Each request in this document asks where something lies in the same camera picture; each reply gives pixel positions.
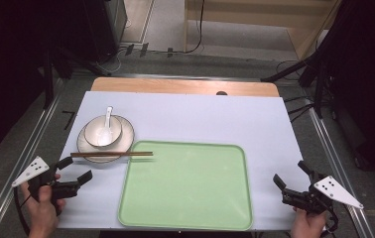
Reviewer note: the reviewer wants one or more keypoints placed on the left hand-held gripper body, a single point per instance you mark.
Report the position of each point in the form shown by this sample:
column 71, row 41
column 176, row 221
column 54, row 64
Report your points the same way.
column 33, row 169

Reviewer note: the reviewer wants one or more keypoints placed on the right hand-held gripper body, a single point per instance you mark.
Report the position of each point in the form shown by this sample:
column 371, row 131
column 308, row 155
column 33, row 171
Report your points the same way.
column 334, row 193

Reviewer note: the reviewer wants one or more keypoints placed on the person's right hand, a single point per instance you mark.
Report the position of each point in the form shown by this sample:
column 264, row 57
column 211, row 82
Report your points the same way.
column 308, row 224

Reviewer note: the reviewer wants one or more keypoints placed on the person's left hand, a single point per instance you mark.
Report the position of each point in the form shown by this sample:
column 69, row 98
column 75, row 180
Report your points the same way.
column 43, row 211

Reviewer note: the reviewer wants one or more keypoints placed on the brown wooden chopstick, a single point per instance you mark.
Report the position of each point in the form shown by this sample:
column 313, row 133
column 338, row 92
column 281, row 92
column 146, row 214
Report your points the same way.
column 109, row 153

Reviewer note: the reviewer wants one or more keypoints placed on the white bowl with dark rim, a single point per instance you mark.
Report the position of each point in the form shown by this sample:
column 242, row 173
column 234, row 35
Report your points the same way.
column 93, row 129

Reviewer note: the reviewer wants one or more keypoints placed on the white ceramic spoon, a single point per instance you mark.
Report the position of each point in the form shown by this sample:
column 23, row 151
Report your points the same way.
column 106, row 130

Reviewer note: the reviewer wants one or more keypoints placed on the white plate with dark rim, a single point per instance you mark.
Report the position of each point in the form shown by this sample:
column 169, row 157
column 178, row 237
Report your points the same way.
column 126, row 132

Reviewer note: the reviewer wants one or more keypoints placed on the light green tray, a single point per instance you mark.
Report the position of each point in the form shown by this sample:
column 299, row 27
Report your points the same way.
column 185, row 188

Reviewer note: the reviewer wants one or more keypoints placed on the white table cover sheet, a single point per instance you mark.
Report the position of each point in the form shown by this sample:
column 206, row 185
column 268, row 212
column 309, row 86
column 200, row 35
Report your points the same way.
column 202, row 115

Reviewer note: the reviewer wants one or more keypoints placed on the dark curtain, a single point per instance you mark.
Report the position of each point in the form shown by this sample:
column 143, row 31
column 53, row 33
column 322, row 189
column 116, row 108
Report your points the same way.
column 367, row 82
column 7, row 66

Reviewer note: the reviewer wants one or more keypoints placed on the light wooden shelf unit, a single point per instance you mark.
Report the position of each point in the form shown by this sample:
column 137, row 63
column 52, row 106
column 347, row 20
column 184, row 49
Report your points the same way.
column 308, row 36

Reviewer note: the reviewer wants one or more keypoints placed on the black cabinet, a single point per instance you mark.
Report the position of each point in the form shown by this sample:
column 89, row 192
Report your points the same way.
column 106, row 26

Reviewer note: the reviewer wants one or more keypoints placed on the aluminium frame rail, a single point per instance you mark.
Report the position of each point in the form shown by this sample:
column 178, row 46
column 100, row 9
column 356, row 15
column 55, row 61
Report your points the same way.
column 188, row 77
column 13, row 165
column 337, row 165

